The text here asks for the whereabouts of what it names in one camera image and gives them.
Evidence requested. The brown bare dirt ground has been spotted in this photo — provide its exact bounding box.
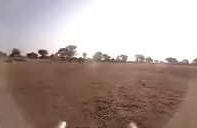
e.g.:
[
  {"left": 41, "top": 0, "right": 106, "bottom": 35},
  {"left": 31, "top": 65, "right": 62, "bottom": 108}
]
[{"left": 0, "top": 58, "right": 197, "bottom": 128}]

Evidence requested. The row of trees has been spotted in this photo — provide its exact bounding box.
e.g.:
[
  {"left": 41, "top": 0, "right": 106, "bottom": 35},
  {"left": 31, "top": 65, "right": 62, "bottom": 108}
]
[{"left": 0, "top": 44, "right": 197, "bottom": 66}]

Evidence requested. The robot's own part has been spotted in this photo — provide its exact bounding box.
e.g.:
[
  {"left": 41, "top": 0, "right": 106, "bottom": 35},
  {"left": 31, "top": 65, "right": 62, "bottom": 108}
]
[
  {"left": 57, "top": 120, "right": 68, "bottom": 128},
  {"left": 127, "top": 121, "right": 138, "bottom": 128}
]

